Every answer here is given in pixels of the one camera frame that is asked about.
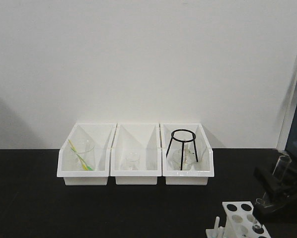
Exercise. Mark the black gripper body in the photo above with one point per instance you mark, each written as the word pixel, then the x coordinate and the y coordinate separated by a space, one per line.
pixel 289 179

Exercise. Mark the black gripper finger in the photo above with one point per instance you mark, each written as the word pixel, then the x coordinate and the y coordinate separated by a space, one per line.
pixel 278 205
pixel 271 184

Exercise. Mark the clear glass test tube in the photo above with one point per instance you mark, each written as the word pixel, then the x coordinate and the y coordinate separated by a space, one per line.
pixel 279 172
pixel 259 203

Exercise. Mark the white test tube rack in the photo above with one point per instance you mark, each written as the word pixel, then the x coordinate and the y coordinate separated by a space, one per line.
pixel 240 222

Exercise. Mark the white right storage bin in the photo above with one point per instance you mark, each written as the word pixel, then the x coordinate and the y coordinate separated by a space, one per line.
pixel 202 170

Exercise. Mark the white storage bin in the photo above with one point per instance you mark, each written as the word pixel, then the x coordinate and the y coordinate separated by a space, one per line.
pixel 68 165
pixel 142 138
pixel 202 170

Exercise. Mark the clear round glass flask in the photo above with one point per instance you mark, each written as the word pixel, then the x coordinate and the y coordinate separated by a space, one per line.
pixel 182 161

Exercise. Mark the white middle storage bin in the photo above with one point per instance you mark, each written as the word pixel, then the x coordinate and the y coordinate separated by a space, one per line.
pixel 142 138

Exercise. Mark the small clear glass beaker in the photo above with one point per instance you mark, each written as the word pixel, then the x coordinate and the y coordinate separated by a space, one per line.
pixel 133 161

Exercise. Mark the white left storage bin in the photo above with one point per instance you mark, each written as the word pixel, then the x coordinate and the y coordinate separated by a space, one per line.
pixel 68 165

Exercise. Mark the black wire tripod stand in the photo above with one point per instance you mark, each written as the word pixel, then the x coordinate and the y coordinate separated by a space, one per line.
pixel 178 139

